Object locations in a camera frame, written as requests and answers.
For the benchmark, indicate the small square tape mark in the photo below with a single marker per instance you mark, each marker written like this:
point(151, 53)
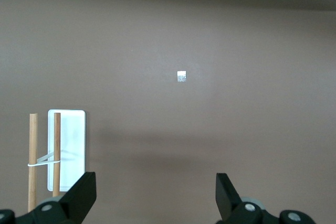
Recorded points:
point(181, 75)

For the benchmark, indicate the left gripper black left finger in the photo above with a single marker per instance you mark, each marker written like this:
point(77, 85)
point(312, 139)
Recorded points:
point(71, 208)

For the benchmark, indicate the white rubber band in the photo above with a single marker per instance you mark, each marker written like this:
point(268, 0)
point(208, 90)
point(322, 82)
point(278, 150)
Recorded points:
point(43, 161)

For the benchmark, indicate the white rack tray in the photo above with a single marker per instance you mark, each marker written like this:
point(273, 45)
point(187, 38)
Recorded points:
point(73, 129)

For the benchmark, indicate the brown table cover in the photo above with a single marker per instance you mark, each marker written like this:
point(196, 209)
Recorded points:
point(183, 129)

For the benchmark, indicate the wooden dowel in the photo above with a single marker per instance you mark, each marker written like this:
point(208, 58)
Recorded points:
point(32, 134)
point(56, 134)

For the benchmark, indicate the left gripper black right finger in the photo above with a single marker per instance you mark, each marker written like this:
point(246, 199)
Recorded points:
point(231, 208)

